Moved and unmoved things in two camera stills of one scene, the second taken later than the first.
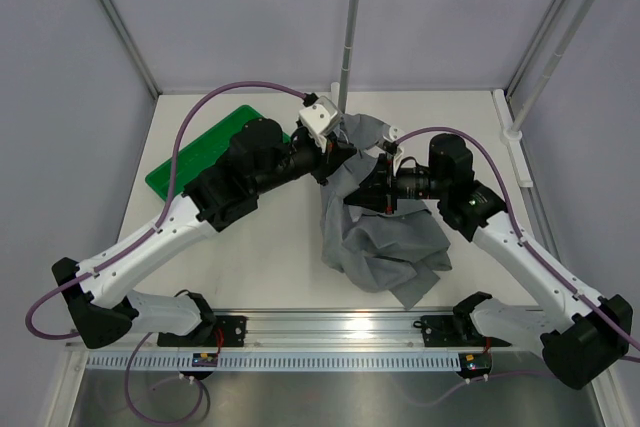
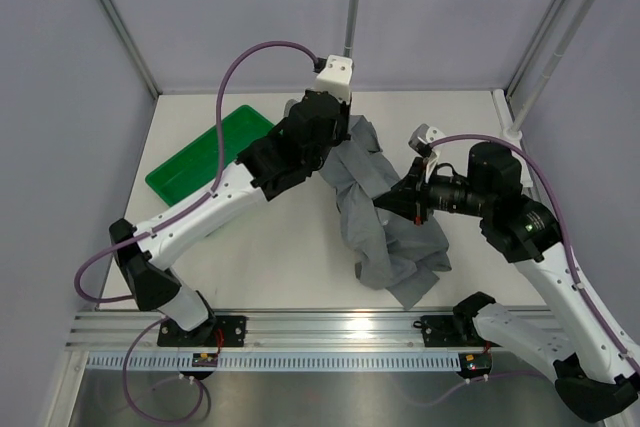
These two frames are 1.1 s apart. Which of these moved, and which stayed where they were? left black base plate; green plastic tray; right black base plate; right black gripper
Moved: right black gripper
Stayed: left black base plate; right black base plate; green plastic tray
